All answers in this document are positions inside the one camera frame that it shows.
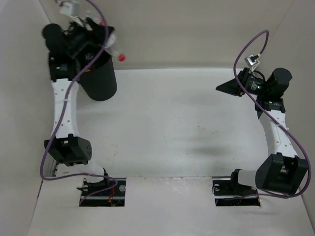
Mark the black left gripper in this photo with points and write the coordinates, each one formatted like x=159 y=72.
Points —
x=87 y=30

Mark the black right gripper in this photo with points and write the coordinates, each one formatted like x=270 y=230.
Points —
x=232 y=87

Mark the red cap clear bottle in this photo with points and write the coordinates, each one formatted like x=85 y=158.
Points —
x=115 y=50

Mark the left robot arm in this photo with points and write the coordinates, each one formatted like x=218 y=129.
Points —
x=77 y=59

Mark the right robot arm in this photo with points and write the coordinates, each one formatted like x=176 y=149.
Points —
x=282 y=171

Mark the black plastic bin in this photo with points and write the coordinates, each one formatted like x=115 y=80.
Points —
x=100 y=84

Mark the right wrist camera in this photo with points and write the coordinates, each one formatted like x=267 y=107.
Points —
x=252 y=61

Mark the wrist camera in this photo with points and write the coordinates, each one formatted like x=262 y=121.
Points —
x=252 y=61
x=68 y=7

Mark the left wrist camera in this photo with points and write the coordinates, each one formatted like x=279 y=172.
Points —
x=68 y=7

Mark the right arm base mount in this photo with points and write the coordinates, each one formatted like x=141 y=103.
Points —
x=229 y=194

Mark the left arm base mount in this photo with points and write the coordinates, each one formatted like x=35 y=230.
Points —
x=91 y=195

